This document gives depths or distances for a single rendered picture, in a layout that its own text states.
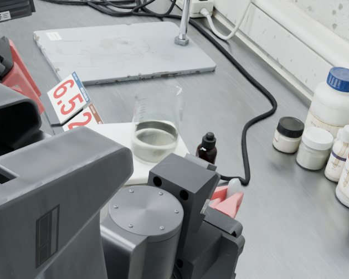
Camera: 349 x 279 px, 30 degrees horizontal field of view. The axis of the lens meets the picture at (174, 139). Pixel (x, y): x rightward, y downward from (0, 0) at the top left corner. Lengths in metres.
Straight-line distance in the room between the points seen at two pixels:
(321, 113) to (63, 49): 0.48
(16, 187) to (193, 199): 0.26
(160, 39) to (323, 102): 0.41
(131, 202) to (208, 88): 0.68
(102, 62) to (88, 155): 0.88
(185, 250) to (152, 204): 0.07
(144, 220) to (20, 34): 0.83
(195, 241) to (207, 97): 0.59
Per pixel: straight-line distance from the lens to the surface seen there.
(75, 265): 0.37
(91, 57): 1.18
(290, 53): 1.22
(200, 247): 0.55
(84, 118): 0.97
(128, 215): 0.48
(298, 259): 0.84
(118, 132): 0.84
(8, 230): 0.26
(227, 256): 0.58
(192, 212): 0.51
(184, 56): 1.22
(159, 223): 0.47
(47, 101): 1.05
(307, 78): 1.19
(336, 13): 1.19
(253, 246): 0.84
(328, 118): 1.01
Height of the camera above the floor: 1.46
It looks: 34 degrees down
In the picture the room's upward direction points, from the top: 10 degrees clockwise
